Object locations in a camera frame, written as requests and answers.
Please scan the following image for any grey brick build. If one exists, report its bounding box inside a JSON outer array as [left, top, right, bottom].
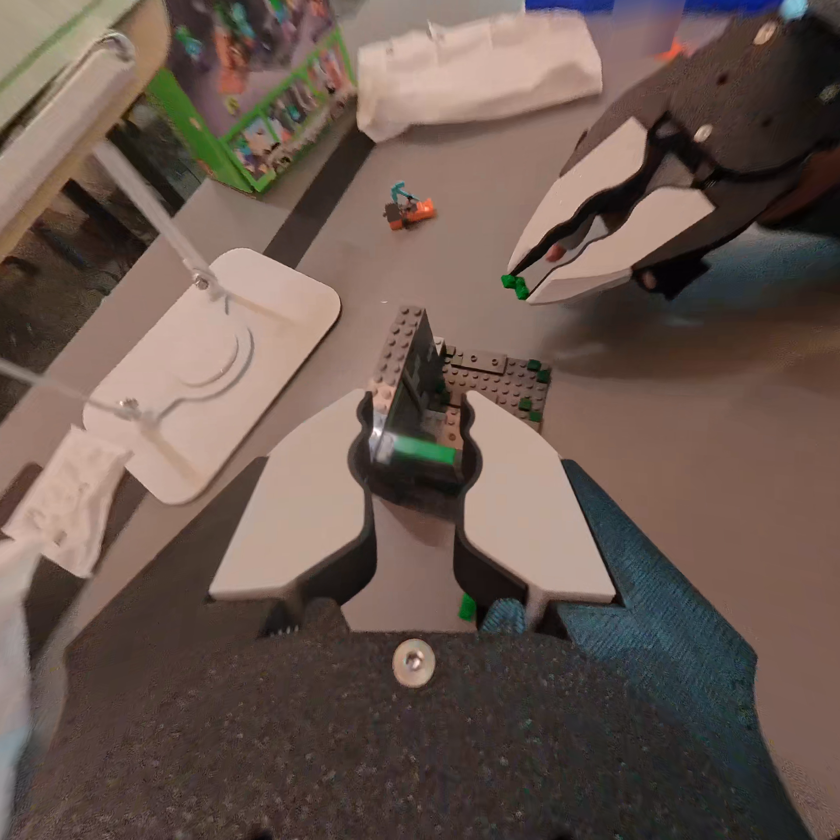
[[367, 305, 552, 493]]

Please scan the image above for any green toy brick set box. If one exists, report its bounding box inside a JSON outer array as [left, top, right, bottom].
[[147, 0, 358, 194]]

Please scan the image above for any brick instruction booklet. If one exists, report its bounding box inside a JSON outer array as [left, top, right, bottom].
[[0, 0, 142, 126]]

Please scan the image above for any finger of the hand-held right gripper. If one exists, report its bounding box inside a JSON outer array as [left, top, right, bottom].
[[507, 117, 648, 278], [524, 185, 718, 305]]

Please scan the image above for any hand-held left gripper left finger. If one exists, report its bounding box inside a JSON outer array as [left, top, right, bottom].
[[209, 388, 380, 605]]

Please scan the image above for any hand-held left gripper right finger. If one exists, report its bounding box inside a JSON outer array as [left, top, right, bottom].
[[453, 390, 618, 608]]

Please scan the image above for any blue plastic bin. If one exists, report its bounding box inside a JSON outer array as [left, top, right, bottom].
[[525, 0, 683, 13]]

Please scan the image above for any small orange brick figure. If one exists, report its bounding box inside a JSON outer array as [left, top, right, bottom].
[[384, 182, 439, 232]]

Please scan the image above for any white paper bag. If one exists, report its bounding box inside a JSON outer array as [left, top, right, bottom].
[[356, 13, 603, 144]]

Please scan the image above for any paper bag with line drawings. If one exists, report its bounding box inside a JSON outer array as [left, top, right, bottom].
[[0, 427, 132, 756]]

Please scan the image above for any white and wooden book stand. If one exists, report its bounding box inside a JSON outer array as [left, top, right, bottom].
[[0, 26, 342, 506]]

